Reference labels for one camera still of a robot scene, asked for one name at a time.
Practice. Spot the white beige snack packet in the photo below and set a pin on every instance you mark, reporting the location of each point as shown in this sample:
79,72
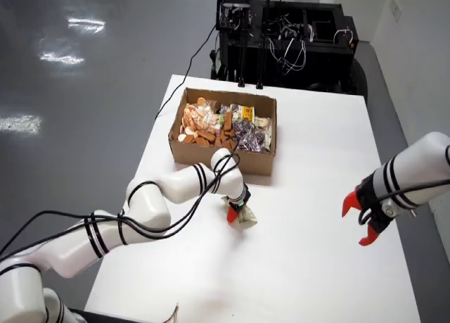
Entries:
265,127

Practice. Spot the black vertical stand pole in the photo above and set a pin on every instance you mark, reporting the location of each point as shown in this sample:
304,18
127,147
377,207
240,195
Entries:
242,55
261,55

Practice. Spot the dark multicolour snack packet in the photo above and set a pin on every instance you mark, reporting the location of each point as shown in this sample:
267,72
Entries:
228,109

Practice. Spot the yellow snack packet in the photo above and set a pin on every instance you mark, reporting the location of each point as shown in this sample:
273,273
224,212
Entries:
248,112

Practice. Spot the black equipment cart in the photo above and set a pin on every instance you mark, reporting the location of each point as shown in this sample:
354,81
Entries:
316,66

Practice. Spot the green white snack packet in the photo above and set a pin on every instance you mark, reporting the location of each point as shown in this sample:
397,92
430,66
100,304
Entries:
248,216

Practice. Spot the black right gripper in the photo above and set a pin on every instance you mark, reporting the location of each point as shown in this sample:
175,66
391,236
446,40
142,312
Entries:
369,203

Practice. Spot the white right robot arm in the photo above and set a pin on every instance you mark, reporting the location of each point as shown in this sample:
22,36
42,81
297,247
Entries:
415,168

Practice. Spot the black electronics module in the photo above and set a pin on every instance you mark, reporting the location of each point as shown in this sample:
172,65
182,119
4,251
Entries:
236,6

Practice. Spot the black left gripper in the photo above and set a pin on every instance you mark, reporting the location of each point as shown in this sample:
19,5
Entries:
242,196

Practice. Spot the pastel candy packet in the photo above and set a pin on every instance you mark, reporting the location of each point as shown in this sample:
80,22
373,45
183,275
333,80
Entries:
215,123

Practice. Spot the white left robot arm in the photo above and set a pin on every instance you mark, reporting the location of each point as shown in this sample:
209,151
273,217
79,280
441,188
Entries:
147,203

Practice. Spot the brown wafer bar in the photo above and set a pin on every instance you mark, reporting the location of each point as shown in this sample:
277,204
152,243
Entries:
228,122

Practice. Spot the purple patterned snack bag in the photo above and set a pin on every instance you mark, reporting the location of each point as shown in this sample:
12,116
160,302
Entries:
247,134

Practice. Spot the bag of orange round crackers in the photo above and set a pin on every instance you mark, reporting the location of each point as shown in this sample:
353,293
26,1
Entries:
197,113

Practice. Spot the brown cardboard box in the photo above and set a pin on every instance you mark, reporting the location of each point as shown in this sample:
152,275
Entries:
197,155

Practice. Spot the brown biscuits pile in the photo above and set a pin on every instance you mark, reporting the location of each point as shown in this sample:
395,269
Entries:
198,137

